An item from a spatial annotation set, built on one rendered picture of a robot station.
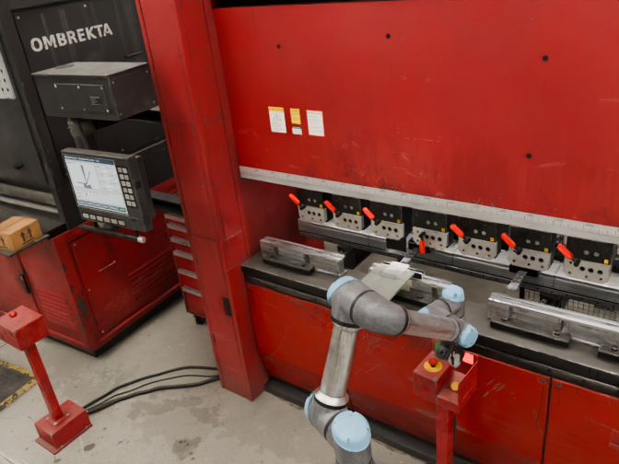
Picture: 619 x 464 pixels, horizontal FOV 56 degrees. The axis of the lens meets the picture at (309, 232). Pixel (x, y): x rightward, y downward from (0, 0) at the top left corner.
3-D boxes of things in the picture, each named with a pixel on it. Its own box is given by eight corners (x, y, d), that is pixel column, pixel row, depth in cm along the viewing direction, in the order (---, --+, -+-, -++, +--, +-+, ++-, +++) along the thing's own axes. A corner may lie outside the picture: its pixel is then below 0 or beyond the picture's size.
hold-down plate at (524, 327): (489, 327, 234) (489, 320, 233) (494, 319, 238) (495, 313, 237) (567, 348, 217) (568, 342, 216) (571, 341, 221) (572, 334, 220)
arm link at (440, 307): (435, 322, 194) (459, 307, 198) (412, 307, 202) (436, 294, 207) (437, 340, 197) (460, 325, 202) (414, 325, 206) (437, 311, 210)
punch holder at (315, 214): (299, 219, 277) (295, 187, 270) (309, 212, 283) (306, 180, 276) (325, 225, 269) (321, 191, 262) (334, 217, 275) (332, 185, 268)
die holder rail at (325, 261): (262, 256, 308) (259, 240, 304) (269, 251, 312) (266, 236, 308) (341, 277, 280) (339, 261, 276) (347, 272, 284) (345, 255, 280)
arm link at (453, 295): (435, 290, 206) (452, 280, 209) (437, 314, 211) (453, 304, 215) (451, 299, 200) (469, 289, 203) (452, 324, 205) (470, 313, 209)
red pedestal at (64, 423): (34, 441, 325) (-18, 320, 288) (73, 412, 342) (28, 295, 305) (54, 455, 314) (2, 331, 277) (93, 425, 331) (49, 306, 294)
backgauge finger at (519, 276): (496, 288, 239) (496, 278, 236) (517, 260, 257) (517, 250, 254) (526, 295, 232) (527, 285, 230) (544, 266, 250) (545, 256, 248)
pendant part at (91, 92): (81, 239, 296) (29, 73, 258) (118, 219, 315) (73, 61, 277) (153, 257, 271) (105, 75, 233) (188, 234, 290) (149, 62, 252)
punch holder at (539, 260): (508, 263, 222) (509, 226, 214) (514, 254, 228) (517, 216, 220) (548, 272, 213) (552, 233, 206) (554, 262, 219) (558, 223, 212)
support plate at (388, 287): (348, 294, 246) (348, 292, 245) (379, 265, 264) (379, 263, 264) (385, 305, 236) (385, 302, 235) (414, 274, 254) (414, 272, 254)
